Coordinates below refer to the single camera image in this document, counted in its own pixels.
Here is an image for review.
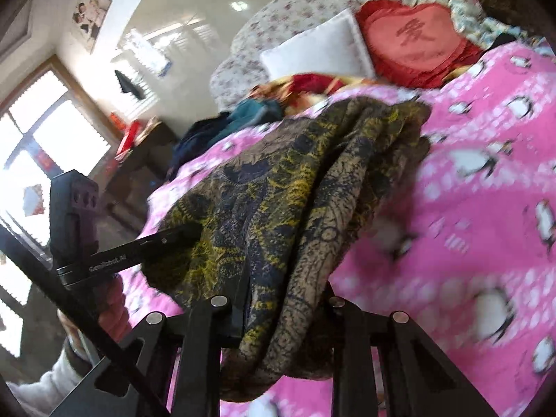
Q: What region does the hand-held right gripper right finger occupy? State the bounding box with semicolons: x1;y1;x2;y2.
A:
321;282;500;417

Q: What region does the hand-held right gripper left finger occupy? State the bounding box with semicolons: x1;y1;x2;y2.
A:
50;269;252;417

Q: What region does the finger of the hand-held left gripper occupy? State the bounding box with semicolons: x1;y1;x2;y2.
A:
129;222;203;265

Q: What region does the brown yellow patterned garment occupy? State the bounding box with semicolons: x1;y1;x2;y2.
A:
141;96;433;402

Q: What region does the person's left forearm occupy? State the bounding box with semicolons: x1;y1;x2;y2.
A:
4;342;101;417

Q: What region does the person's left hand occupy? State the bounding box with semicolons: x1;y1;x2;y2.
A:
58;276;132;366

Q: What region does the red white paper decoration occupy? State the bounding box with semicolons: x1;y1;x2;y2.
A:
23;185;44;217

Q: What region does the dark wooden table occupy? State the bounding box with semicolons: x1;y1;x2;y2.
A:
104;122;179;231

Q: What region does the window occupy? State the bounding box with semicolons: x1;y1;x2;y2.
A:
0;54;120;357

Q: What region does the navy blue garment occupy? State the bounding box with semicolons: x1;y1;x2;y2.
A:
167;113;235;179

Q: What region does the red box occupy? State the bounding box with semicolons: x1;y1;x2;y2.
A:
119;119;144;150

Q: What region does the black hanging cloth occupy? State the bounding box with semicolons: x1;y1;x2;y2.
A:
114;69;144;96

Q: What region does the teal garment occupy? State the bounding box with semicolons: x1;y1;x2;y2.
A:
226;98;283;129

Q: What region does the pink penguin print blanket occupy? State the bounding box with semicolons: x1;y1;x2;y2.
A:
117;37;556;417

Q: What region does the orange red patterned cloth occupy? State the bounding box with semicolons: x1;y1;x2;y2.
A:
247;74;378;105

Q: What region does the white pillow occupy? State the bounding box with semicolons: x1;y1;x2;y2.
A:
260;8;376;81

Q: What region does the floral quilt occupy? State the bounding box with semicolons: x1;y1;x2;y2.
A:
209;0;491;111

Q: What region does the red heart cushion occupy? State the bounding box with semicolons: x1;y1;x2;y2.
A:
355;0;485;90

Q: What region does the wall poster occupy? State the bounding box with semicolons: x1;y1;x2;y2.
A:
71;0;113;55

